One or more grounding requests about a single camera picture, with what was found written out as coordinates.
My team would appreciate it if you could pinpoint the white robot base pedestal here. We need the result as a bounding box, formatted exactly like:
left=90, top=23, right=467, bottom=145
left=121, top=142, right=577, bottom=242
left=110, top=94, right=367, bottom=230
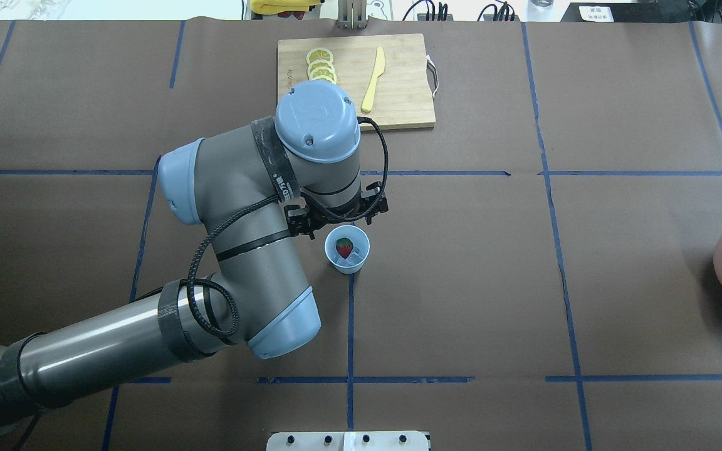
left=266, top=430, right=432, bottom=450

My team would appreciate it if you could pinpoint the red strawberry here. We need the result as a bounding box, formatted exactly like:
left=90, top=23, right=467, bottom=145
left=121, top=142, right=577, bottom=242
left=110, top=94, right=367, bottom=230
left=335, top=237, right=355, bottom=259

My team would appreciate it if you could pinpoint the clear ice cube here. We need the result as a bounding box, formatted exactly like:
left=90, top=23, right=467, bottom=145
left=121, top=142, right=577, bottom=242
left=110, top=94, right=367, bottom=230
left=338, top=249, right=364, bottom=266

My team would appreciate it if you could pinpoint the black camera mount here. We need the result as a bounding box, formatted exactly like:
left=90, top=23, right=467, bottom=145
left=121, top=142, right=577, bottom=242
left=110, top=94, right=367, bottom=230
left=283, top=182, right=389, bottom=239

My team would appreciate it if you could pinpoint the top lemon slice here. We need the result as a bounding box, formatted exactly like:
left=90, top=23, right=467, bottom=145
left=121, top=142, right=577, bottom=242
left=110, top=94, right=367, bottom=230
left=306, top=48, right=333, bottom=65

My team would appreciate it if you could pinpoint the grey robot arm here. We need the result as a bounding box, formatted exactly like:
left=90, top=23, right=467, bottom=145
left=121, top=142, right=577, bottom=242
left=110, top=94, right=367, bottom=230
left=0, top=81, right=374, bottom=437

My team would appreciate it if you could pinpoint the yellow plastic knife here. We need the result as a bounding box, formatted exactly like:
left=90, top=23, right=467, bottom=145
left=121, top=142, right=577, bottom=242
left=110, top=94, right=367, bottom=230
left=361, top=46, right=386, bottom=113

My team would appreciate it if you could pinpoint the yellow cloth bundle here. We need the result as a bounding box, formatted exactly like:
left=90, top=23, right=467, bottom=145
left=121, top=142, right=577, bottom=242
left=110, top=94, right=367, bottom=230
left=250, top=0, right=324, bottom=16

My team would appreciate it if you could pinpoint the lemon slice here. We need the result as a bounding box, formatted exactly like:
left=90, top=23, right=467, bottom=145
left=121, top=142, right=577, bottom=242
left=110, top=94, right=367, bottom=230
left=306, top=48, right=333, bottom=65
left=308, top=66, right=337, bottom=85
left=308, top=59, right=336, bottom=79

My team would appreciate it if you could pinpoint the bamboo cutting board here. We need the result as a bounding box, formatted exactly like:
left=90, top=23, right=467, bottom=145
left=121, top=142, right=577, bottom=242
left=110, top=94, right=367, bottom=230
left=277, top=33, right=436, bottom=130

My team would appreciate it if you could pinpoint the aluminium frame post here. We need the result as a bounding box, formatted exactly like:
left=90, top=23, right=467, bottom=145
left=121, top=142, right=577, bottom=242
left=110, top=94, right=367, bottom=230
left=337, top=0, right=369, bottom=29

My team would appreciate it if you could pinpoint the light blue plastic cup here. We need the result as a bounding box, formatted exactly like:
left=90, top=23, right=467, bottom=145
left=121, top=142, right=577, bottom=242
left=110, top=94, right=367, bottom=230
left=324, top=225, right=370, bottom=274

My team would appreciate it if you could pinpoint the white label card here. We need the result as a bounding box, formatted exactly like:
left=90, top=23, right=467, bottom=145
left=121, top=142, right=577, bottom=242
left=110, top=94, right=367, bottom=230
left=578, top=5, right=614, bottom=23

